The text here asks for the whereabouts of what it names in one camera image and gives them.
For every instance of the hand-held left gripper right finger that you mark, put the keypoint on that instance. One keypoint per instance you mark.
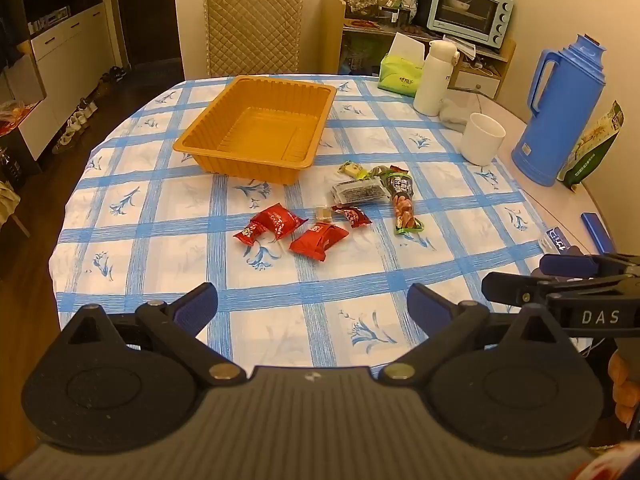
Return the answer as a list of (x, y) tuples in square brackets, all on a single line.
[(425, 307)]

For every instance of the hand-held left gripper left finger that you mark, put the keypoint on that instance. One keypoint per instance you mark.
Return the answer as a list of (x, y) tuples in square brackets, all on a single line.
[(192, 310)]

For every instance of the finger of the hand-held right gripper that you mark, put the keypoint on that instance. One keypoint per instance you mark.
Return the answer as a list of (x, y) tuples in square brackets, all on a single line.
[(510, 287), (565, 264)]

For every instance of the small red sawtooth-edged packet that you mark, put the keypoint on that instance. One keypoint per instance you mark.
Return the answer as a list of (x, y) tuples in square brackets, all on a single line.
[(354, 216)]

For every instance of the large red snack packet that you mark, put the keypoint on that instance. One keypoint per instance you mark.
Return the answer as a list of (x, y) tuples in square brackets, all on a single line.
[(317, 241), (277, 220)]

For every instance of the clear black snack packet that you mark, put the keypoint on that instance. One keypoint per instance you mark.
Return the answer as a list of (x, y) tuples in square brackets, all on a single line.
[(357, 192)]

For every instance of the small tan candy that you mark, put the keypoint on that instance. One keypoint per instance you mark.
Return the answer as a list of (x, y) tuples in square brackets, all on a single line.
[(323, 214)]

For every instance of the small dark green candy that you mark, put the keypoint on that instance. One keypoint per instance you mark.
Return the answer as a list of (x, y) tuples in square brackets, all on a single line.
[(378, 172)]

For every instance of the yellow green candy packet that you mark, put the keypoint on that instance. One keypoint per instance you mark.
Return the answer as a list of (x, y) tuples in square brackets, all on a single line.
[(352, 169)]

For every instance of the orange plastic tray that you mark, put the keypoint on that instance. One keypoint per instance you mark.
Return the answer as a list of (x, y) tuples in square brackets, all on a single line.
[(260, 130)]

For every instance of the person's right hand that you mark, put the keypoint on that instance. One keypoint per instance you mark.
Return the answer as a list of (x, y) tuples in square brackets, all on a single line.
[(627, 390)]

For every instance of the small blue white pack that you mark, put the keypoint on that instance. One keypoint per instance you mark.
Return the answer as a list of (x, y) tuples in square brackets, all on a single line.
[(556, 240)]

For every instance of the blue box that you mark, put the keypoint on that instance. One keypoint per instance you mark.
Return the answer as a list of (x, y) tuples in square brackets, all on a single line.
[(597, 232)]

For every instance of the blue white checked tablecloth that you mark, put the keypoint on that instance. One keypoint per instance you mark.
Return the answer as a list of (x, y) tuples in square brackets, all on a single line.
[(165, 240)]

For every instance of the green food bag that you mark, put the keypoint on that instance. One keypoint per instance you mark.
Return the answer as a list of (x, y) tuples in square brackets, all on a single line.
[(595, 145)]

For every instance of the blue thermos jug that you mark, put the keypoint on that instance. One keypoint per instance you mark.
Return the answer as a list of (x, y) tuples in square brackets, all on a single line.
[(560, 125)]

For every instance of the person's red patterned clothing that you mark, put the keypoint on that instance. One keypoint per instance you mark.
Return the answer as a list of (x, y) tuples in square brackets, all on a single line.
[(610, 465)]

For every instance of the white cup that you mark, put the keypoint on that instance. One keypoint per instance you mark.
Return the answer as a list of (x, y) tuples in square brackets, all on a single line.
[(480, 140)]

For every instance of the grey cloth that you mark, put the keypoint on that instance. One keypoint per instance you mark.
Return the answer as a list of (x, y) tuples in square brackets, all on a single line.
[(452, 115)]

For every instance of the small white drawer box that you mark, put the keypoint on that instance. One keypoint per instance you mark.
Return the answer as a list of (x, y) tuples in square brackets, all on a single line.
[(475, 82)]

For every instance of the white thermos bottle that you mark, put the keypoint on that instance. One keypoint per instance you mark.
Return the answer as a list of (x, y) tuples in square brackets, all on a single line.
[(432, 85)]

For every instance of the row of shoes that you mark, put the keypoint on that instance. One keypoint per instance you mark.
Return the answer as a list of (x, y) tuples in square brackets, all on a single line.
[(75, 120)]

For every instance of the green tissue box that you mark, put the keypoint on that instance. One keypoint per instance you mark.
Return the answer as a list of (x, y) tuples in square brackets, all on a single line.
[(397, 77)]

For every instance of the light blue toaster oven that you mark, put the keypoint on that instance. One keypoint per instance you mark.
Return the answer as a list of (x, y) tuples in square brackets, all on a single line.
[(465, 10)]

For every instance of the white cabinet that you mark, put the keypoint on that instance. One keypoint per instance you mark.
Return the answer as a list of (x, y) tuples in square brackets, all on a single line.
[(65, 60)]

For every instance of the quilted beige chair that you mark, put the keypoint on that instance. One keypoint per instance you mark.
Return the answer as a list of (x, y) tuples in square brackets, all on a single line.
[(250, 30)]

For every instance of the wooden shelf unit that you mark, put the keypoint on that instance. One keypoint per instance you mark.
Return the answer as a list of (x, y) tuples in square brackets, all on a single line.
[(332, 35)]

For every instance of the dark door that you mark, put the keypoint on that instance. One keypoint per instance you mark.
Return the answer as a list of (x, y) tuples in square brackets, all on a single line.
[(150, 10)]

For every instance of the row of books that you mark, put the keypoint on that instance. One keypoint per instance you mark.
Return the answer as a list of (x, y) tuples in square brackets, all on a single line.
[(47, 20)]

